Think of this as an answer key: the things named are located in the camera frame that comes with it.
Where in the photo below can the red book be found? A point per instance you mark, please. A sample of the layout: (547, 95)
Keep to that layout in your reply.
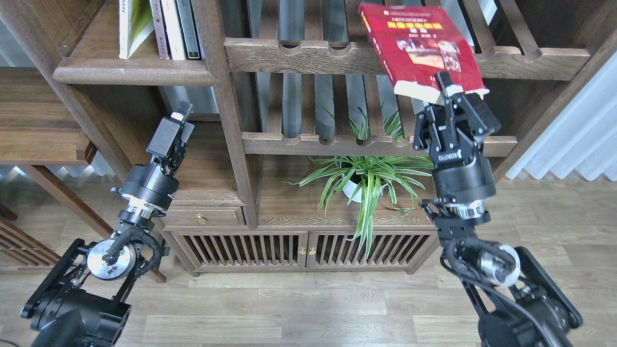
(414, 43)

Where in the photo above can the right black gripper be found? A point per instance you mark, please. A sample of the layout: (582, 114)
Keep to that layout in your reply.
(453, 135)

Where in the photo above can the maroon book white characters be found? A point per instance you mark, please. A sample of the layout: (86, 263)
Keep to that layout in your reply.
(159, 29)

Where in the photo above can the dark wooden bookshelf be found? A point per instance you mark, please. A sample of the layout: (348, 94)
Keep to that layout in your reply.
(278, 101)

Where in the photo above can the green spider plant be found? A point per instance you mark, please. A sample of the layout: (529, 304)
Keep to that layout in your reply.
(401, 170)

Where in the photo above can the wooden side table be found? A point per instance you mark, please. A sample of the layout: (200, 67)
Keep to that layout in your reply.
(37, 130)

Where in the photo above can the dark green upright book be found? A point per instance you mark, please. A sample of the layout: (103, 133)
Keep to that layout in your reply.
(190, 36)

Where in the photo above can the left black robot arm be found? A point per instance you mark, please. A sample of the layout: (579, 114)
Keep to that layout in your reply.
(81, 302)

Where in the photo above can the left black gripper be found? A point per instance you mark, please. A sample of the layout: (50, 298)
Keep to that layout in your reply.
(152, 187)

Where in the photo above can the white curtain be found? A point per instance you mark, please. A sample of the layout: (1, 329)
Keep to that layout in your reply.
(583, 138)

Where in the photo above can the slatted wooden bench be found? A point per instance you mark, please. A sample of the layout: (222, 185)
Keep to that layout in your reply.
(29, 254)

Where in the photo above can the white plant pot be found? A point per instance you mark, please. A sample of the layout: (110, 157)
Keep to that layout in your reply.
(362, 188)

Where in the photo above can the yellow green book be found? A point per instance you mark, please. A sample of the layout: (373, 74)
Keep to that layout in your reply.
(135, 24)

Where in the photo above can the white upright book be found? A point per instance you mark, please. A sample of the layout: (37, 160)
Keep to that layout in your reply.
(173, 30)

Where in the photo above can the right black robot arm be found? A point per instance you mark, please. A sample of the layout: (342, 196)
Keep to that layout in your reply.
(518, 303)

